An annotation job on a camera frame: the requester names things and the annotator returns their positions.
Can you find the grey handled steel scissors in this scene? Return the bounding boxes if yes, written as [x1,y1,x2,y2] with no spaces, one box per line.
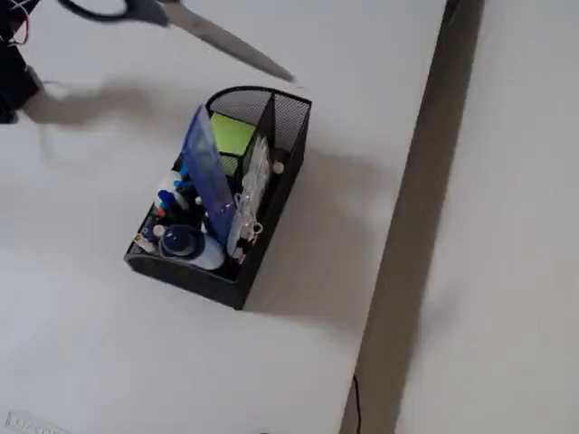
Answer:
[57,0,298,84]

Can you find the black mesh desk organizer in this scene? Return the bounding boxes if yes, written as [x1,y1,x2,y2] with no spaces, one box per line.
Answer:
[122,85,313,312]

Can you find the clear bag of clips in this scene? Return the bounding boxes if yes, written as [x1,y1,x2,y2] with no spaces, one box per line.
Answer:
[225,135,273,262]

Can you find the black binder clip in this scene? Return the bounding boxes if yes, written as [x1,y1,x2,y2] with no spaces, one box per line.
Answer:
[232,239,251,269]

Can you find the blue translucent ruler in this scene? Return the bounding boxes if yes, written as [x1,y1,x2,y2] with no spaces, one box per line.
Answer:
[183,103,236,250]

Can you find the green sticky notes pad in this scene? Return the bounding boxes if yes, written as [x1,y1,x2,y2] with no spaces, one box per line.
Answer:
[210,112,257,157]

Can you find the white bottle navy cap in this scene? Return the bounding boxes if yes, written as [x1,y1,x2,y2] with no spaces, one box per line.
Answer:
[158,224,225,271]

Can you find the blue cap marker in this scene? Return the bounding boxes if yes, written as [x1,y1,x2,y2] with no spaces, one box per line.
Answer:
[157,178,194,216]

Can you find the thin black cable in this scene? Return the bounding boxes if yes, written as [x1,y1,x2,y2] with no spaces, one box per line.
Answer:
[351,373,364,434]

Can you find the red white servo wire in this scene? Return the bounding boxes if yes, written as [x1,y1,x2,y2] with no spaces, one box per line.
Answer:
[6,0,33,46]

